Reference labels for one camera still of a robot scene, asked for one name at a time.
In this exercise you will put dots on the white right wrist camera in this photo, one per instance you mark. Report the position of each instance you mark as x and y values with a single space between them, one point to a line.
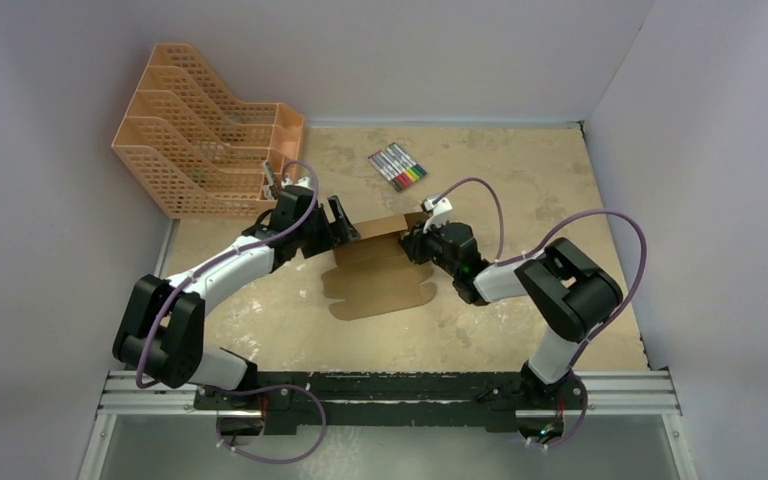
437 209

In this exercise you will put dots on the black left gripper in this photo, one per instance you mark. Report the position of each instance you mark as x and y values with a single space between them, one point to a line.
335 233

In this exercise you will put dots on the pack of coloured markers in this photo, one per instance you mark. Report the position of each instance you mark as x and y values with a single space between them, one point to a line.
397 167

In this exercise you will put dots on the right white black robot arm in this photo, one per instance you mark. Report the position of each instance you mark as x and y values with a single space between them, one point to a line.
571 292

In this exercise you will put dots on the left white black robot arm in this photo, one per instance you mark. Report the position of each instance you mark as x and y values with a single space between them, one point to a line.
162 332

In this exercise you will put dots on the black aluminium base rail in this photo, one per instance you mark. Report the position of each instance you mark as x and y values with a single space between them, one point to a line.
494 401

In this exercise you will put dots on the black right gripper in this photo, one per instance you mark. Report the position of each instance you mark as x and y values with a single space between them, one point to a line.
414 242

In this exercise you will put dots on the orange plastic file rack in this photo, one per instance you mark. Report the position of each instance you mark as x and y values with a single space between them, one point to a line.
196 148

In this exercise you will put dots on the brown cardboard box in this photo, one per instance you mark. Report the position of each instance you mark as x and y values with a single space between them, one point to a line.
373 275

